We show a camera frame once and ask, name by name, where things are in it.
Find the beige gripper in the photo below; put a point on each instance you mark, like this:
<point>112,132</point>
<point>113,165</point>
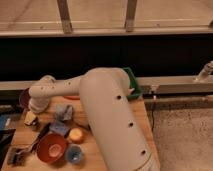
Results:
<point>29,118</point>

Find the small metal cup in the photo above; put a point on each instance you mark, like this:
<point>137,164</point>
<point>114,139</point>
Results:
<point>35,125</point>

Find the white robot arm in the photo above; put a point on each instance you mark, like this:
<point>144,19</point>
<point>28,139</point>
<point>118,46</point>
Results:
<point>103,95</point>

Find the green plastic tray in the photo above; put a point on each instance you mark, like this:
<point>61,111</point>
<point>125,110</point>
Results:
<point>135,88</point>

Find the purple bowl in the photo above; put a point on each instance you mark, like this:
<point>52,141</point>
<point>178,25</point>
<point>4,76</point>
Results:
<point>24,98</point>

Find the wooden cutting board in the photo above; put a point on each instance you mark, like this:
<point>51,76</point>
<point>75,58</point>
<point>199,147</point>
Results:
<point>93,160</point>

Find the red orange bowl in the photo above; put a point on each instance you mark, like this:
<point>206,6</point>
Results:
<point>51,148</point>

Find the black dish brush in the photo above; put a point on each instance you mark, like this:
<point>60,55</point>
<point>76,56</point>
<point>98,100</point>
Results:
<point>17,156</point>

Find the orange carrot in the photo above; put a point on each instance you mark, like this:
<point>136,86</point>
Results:
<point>72,97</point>

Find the red yellow apple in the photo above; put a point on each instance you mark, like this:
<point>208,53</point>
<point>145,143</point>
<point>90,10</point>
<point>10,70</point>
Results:
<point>76,135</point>

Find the blue cup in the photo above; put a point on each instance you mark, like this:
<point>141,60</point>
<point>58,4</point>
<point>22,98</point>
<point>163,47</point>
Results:
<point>73,154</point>

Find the black handled utensil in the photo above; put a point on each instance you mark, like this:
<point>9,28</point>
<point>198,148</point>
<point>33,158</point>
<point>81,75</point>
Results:
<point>42,133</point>

